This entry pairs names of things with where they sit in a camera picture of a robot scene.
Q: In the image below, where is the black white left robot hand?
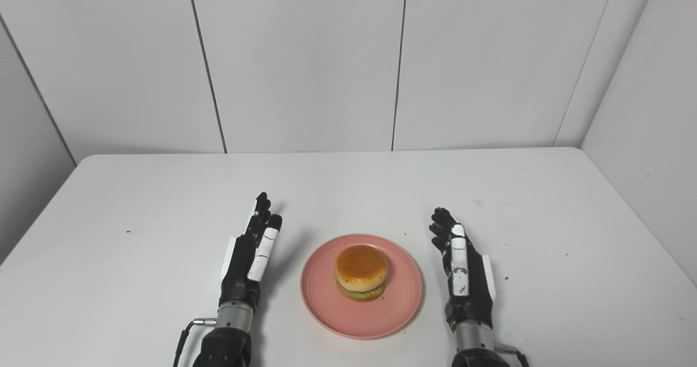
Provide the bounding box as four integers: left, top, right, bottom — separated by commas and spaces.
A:
219, 192, 283, 310

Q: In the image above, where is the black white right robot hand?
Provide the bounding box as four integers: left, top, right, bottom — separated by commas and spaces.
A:
429, 207, 497, 332

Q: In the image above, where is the pink plastic plate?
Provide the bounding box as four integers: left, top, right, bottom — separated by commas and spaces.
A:
300, 234, 423, 340

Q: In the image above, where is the toy hamburger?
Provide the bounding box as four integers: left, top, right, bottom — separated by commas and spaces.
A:
334, 244, 388, 302

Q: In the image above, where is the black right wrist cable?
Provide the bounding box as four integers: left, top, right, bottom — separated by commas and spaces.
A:
494, 344, 530, 367

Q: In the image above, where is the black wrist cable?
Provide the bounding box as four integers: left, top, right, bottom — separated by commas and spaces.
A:
173, 317, 217, 367
494, 344, 530, 367

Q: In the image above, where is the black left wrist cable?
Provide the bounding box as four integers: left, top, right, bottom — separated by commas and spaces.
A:
173, 317, 217, 367

